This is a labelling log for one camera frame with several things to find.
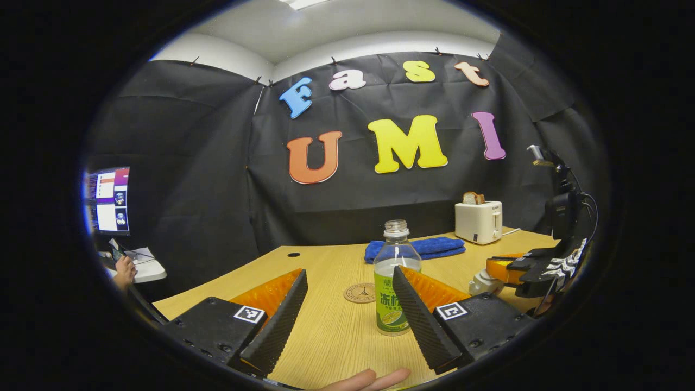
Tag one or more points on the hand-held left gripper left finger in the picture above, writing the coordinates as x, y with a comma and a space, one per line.
282, 326

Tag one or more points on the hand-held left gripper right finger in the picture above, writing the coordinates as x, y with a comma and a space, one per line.
418, 320

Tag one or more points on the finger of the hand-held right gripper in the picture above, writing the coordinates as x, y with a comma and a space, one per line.
535, 285
502, 269

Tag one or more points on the white floral teacup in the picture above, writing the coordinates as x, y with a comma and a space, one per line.
480, 285

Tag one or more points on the green label water bottle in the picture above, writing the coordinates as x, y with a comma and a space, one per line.
388, 293

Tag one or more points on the round wooden coaster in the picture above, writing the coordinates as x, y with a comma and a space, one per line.
359, 293

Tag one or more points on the white patterned dark cloth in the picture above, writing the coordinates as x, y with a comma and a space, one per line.
564, 266

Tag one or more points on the white toaster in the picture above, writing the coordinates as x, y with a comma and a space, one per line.
478, 222

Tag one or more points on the blue towel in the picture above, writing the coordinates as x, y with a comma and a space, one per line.
429, 247

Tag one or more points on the bread slice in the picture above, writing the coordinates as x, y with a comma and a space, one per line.
473, 198

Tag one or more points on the black backdrop cloth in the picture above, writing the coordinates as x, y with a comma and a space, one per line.
380, 206

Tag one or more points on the white side desk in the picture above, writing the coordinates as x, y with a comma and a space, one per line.
149, 269

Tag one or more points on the computer monitor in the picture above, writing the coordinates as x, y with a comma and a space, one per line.
111, 201

